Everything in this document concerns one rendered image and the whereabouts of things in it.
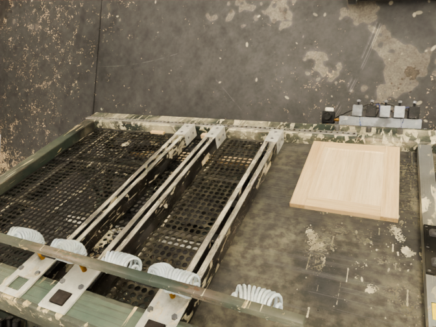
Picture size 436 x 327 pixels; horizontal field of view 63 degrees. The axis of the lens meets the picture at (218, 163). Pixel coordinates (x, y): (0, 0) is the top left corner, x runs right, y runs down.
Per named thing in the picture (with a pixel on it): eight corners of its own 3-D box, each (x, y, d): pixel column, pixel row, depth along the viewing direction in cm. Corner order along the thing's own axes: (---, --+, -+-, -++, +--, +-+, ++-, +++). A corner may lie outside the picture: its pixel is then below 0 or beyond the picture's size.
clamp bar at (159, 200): (230, 137, 190) (223, 95, 178) (76, 337, 101) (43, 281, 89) (213, 136, 194) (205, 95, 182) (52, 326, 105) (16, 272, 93)
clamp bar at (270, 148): (287, 142, 177) (285, 97, 165) (171, 374, 89) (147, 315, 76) (268, 141, 181) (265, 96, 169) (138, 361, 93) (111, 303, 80)
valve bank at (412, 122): (427, 104, 179) (434, 98, 157) (423, 132, 180) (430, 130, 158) (325, 101, 199) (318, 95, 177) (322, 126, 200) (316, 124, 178)
